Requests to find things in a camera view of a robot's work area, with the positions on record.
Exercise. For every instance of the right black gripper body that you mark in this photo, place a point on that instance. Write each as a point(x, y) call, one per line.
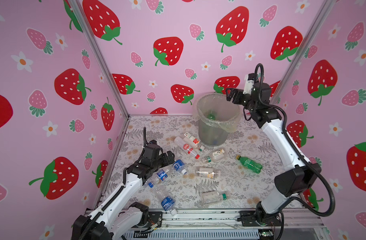
point(249, 106)

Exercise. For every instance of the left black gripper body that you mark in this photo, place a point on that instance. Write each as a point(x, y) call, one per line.
point(154, 166)

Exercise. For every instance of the clear bottle blue label white cap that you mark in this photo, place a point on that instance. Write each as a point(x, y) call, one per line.
point(179, 166)

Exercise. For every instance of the green Sprite bottle yellow cap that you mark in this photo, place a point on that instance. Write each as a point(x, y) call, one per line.
point(211, 130)

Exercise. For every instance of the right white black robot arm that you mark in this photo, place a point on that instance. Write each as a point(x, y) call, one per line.
point(299, 173)

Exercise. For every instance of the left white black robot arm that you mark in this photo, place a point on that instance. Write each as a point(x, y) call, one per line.
point(109, 221)

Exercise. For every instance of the translucent yellow bin liner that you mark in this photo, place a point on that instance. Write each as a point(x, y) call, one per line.
point(228, 114)

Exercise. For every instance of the grey mesh waste bin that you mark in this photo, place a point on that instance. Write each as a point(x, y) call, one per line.
point(221, 135)

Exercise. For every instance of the Pepsi water bottle blue label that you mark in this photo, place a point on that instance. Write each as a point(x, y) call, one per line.
point(159, 177)

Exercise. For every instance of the white bottle with red cap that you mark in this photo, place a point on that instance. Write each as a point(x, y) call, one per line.
point(186, 147)

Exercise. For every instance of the bottle with red white label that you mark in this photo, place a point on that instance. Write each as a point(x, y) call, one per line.
point(194, 142)

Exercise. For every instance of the Pocari bottle blue label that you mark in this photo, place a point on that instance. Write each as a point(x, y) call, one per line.
point(166, 200)

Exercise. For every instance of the clear bottle beige label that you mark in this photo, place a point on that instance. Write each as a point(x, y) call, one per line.
point(209, 173)

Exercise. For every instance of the square clear bottle crane label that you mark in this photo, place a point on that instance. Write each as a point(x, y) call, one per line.
point(215, 156)

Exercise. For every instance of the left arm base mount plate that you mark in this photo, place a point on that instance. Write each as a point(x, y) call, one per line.
point(154, 217)

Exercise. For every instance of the clear bottle with green ring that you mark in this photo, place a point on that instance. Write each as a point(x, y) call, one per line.
point(214, 197)

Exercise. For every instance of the aluminium front rail frame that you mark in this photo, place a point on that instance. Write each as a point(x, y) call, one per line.
point(222, 224)

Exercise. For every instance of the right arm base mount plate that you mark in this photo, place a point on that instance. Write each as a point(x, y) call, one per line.
point(258, 219)

